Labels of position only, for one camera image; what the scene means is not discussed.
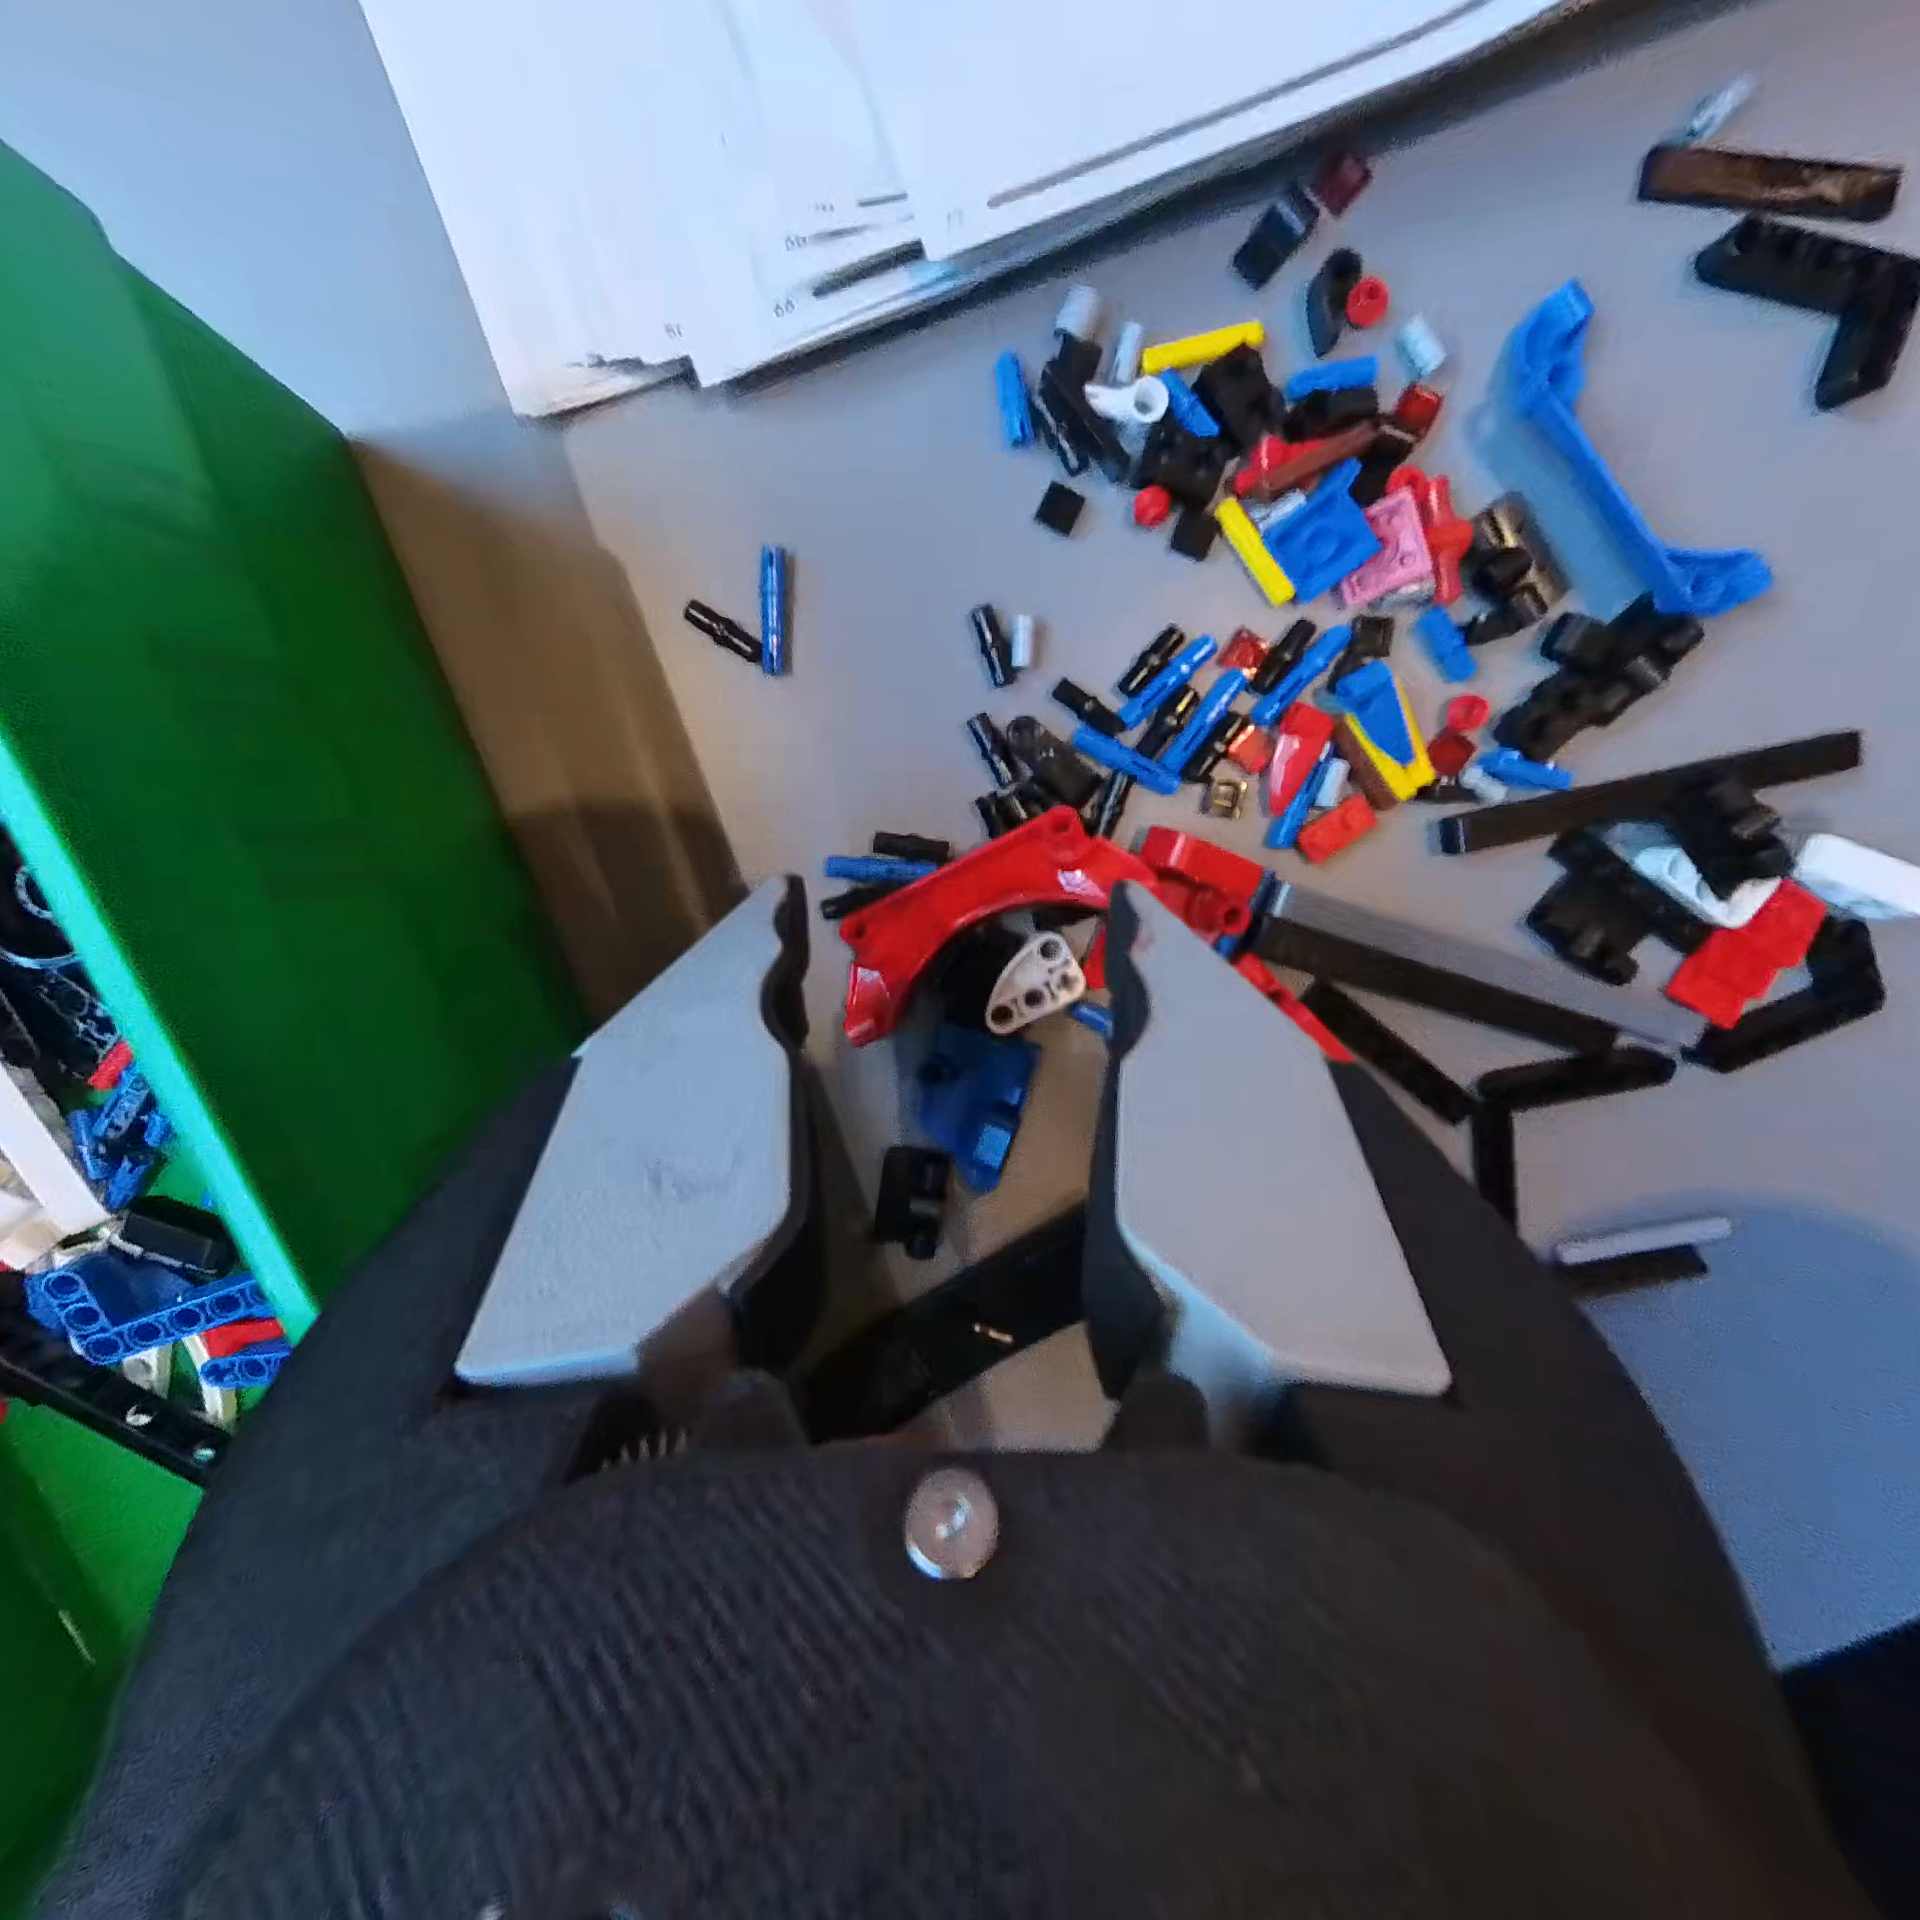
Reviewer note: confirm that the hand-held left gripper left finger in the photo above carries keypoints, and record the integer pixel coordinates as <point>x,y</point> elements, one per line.
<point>644,1184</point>

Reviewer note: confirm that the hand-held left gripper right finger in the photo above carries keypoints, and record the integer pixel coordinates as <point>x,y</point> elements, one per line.
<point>1260,1200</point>

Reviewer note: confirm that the red curved panel brick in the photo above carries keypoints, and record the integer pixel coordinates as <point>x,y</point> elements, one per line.
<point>961,909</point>

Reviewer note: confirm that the grey desk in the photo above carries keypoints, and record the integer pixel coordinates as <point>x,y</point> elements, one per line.
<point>840,494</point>

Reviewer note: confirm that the short black beam brick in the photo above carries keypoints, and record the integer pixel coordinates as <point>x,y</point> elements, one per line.
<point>1389,1050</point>

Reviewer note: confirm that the black connector brick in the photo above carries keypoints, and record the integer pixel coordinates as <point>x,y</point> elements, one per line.
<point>913,1192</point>

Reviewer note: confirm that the dark blue connector brick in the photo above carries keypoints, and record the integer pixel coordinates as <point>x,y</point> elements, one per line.
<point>974,1103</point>

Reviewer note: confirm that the white triangular brick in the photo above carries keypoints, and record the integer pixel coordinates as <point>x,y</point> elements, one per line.
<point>1035,983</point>

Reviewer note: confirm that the long grey black beam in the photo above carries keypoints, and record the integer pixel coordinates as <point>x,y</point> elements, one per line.
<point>1471,961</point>

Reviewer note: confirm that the black flat beam brick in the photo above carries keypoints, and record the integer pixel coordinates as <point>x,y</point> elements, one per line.
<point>961,1320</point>

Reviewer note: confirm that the black angled thin beam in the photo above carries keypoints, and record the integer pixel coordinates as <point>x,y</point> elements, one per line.
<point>1574,1073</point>

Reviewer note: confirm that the small grey beam brick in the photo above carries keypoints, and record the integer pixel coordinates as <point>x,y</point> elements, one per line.
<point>1643,1244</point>

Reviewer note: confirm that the heap of blue black beams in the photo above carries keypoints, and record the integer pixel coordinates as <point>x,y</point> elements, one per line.
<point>135,1305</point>

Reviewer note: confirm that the black white red brick assembly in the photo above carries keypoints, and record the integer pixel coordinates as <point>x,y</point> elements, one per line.
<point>1741,961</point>

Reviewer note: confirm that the black pin brick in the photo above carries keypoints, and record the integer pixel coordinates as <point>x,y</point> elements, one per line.
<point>722,630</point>

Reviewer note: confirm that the long black beam brick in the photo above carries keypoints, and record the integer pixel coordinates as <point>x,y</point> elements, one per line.
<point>1650,792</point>

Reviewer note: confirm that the blue pin brick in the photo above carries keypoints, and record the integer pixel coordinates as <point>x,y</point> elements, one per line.
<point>772,608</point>

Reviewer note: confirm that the pile of small toy bricks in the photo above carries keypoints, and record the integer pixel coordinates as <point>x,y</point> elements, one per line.
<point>1304,525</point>

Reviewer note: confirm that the green storage bin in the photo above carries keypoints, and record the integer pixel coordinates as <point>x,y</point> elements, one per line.
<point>224,630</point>

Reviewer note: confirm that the stack of white instruction pages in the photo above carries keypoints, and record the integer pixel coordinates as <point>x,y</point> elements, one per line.
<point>674,180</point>

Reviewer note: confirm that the black angled thick beam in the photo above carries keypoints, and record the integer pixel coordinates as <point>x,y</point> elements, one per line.
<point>1800,270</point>

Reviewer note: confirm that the dark brown beam brick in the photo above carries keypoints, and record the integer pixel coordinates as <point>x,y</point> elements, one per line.
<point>1770,180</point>

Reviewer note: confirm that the small grey axle pin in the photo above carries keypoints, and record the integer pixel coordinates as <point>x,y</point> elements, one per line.
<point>1719,112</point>

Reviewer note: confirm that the red frame brick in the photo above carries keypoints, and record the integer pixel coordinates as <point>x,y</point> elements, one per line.
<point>1201,885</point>

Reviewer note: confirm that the blue curved frame brick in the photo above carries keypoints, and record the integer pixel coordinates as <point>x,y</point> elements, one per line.
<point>1574,434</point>

